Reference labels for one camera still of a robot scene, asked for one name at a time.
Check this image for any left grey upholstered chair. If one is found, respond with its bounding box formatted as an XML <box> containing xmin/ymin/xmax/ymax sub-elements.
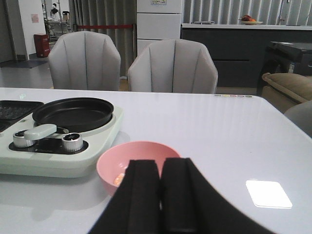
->
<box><xmin>48</xmin><ymin>31</ymin><xmax>121</xmax><ymax>91</ymax></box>

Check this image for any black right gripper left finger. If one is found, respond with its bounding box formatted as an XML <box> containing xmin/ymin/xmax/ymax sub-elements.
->
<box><xmin>90</xmin><ymin>160</ymin><xmax>160</xmax><ymax>234</ymax></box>

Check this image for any dark side table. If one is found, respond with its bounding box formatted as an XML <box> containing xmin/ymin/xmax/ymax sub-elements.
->
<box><xmin>256</xmin><ymin>41</ymin><xmax>312</xmax><ymax>96</ymax></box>

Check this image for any grey upholstered chair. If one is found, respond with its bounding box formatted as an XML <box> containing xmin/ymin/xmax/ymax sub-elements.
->
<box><xmin>48</xmin><ymin>31</ymin><xmax>121</xmax><ymax>91</ymax></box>
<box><xmin>128</xmin><ymin>39</ymin><xmax>218</xmax><ymax>94</ymax></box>

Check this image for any red barrier tape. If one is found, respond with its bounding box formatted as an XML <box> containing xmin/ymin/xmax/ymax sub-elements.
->
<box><xmin>77</xmin><ymin>24</ymin><xmax>134</xmax><ymax>29</ymax></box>

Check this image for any red bin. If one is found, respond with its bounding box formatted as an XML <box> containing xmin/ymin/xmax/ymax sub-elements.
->
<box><xmin>34</xmin><ymin>34</ymin><xmax>50</xmax><ymax>58</ymax></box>

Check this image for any right grey upholstered chair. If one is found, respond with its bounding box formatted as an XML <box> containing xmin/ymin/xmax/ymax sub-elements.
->
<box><xmin>128</xmin><ymin>39</ymin><xmax>218</xmax><ymax>94</ymax></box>

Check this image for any mint green breakfast maker base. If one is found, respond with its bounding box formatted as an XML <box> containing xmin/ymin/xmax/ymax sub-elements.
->
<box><xmin>0</xmin><ymin>106</ymin><xmax>123</xmax><ymax>178</ymax></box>

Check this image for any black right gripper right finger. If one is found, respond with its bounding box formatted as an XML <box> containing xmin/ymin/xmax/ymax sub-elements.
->
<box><xmin>161</xmin><ymin>158</ymin><xmax>270</xmax><ymax>234</ymax></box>

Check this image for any silver control knob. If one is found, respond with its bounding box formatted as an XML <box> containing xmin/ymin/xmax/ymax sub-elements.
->
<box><xmin>13</xmin><ymin>130</ymin><xmax>35</xmax><ymax>148</ymax></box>
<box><xmin>61</xmin><ymin>133</ymin><xmax>83</xmax><ymax>152</ymax></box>

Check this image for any right silver control knob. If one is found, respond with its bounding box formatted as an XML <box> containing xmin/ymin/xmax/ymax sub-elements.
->
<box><xmin>61</xmin><ymin>133</ymin><xmax>83</xmax><ymax>152</ymax></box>

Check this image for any black round frying pan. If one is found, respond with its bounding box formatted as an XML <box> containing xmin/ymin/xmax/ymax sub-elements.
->
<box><xmin>24</xmin><ymin>97</ymin><xmax>114</xmax><ymax>140</ymax></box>

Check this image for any fruit plate on counter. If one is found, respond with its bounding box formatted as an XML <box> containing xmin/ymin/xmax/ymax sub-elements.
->
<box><xmin>239</xmin><ymin>15</ymin><xmax>263</xmax><ymax>25</ymax></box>

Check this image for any orange shrimp piece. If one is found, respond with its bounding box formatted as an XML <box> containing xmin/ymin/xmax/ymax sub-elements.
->
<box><xmin>114</xmin><ymin>173</ymin><xmax>125</xmax><ymax>187</ymax></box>

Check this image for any pink plastic bowl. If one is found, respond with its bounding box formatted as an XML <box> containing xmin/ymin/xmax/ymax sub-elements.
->
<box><xmin>96</xmin><ymin>141</ymin><xmax>181</xmax><ymax>196</ymax></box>

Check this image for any left silver control knob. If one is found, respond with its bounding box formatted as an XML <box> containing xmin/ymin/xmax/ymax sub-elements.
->
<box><xmin>13</xmin><ymin>130</ymin><xmax>35</xmax><ymax>148</ymax></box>

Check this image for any white refrigerator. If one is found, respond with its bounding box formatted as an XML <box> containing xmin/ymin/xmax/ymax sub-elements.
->
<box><xmin>136</xmin><ymin>0</ymin><xmax>184</xmax><ymax>54</ymax></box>

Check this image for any tan sofa cushion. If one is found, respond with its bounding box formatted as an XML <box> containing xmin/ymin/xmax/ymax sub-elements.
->
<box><xmin>261</xmin><ymin>73</ymin><xmax>312</xmax><ymax>113</ymax></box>

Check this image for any dark kitchen counter cabinet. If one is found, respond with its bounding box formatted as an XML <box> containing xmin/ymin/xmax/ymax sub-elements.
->
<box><xmin>181</xmin><ymin>23</ymin><xmax>312</xmax><ymax>88</ymax></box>

